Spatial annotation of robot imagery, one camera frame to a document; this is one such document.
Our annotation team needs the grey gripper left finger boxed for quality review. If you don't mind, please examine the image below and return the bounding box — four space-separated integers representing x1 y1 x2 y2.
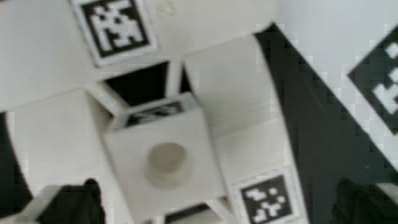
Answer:
22 178 104 224

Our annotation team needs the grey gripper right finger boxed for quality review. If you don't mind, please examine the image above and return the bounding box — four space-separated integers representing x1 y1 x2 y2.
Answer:
330 179 398 224

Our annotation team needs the white chair back frame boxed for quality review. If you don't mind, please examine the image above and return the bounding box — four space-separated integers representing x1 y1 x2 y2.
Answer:
0 0 308 224

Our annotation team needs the white tagged flat plate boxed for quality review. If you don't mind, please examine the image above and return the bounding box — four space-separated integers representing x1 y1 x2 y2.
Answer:
275 0 398 169

